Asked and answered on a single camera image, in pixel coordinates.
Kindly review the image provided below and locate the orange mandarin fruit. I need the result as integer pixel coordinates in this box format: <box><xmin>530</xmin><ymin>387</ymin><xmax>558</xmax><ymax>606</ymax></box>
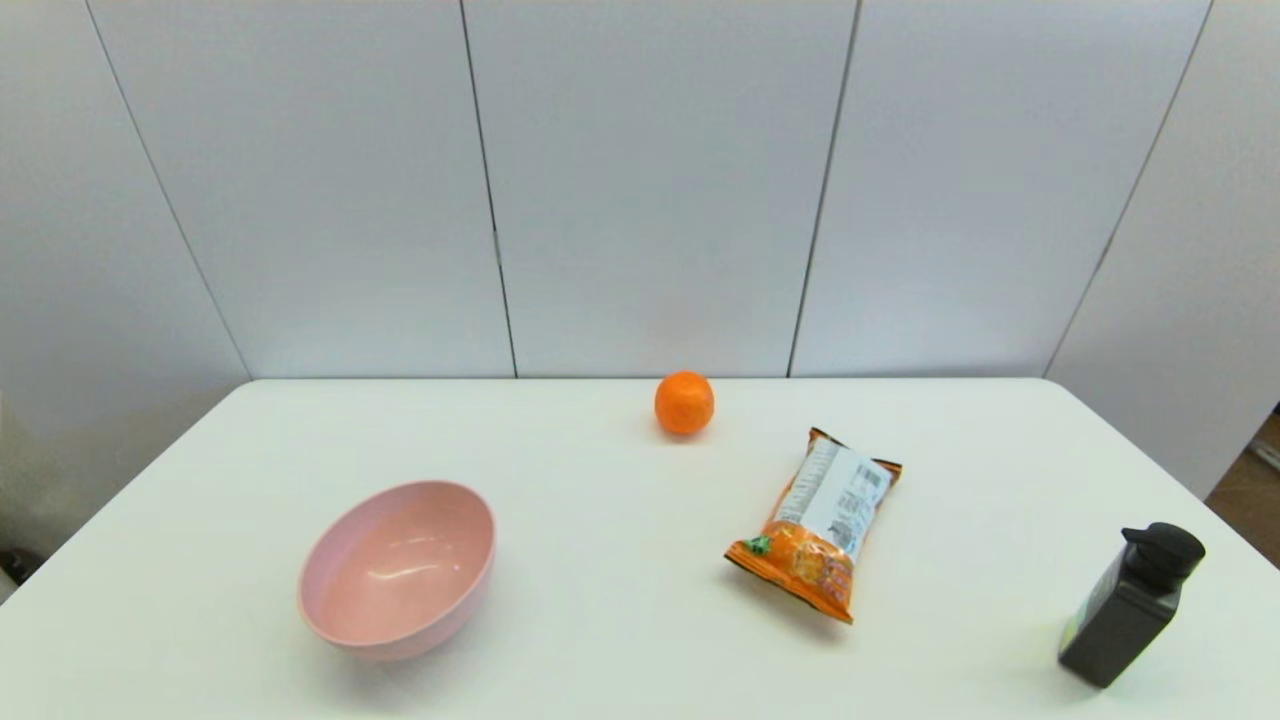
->
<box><xmin>654</xmin><ymin>371</ymin><xmax>716</xmax><ymax>437</ymax></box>

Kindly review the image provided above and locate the orange snack bag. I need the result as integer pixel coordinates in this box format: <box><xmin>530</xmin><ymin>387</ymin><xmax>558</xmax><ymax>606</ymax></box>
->
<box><xmin>725</xmin><ymin>427</ymin><xmax>904</xmax><ymax>626</ymax></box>

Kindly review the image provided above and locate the pink plastic bowl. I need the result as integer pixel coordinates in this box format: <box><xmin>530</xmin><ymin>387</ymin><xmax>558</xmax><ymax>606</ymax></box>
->
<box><xmin>297</xmin><ymin>481</ymin><xmax>498</xmax><ymax>663</ymax></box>

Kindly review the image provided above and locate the black pump bottle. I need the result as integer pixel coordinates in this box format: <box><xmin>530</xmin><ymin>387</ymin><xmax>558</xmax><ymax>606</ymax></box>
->
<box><xmin>1057</xmin><ymin>522</ymin><xmax>1207</xmax><ymax>690</ymax></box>

